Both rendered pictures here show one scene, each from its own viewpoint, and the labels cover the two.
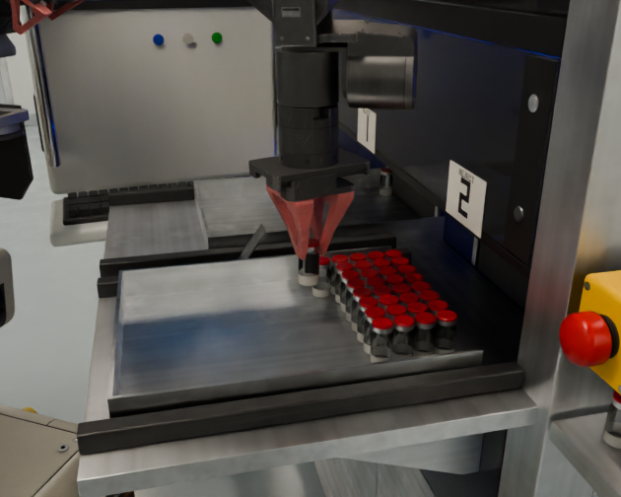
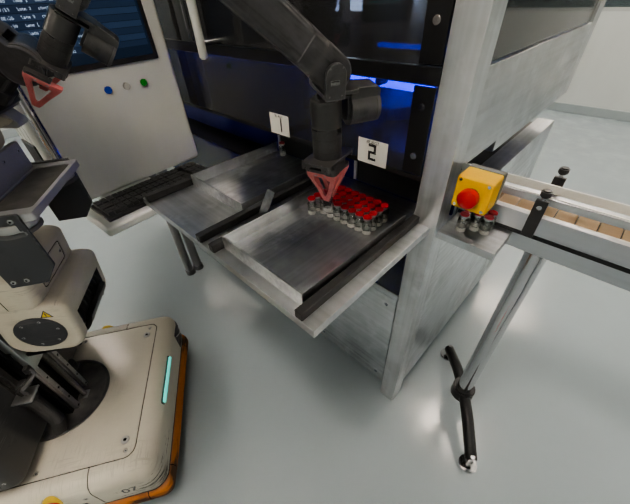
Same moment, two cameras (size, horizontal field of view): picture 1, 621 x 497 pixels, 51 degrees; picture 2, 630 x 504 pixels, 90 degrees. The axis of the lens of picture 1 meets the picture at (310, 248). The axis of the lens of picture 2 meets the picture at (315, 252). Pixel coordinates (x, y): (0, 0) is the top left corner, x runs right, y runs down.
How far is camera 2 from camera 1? 0.37 m
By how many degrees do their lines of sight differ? 31
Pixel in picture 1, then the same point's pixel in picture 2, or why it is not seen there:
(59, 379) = not seen: hidden behind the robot
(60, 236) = (113, 229)
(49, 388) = not seen: hidden behind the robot
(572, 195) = (448, 145)
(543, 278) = (430, 179)
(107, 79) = (84, 123)
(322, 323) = (328, 225)
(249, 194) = (220, 173)
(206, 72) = (144, 105)
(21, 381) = not seen: hidden behind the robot
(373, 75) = (364, 108)
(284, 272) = (289, 208)
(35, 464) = (138, 348)
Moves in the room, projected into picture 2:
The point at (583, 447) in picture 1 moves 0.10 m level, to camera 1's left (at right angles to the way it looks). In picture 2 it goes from (453, 236) to (423, 252)
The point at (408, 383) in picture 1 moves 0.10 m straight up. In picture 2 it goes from (391, 237) to (397, 197)
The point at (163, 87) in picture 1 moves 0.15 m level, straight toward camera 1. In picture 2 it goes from (121, 120) to (138, 130)
